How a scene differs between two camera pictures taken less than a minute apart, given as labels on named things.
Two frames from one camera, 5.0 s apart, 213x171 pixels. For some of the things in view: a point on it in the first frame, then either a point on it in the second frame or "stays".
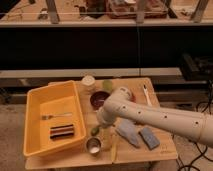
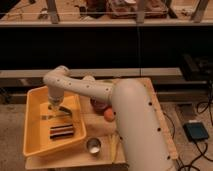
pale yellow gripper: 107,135 → 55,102
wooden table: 125,145 stays
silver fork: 46,117 stays
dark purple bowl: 97,99 stays
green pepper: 94,131 → 65,110
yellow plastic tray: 53,117 stays
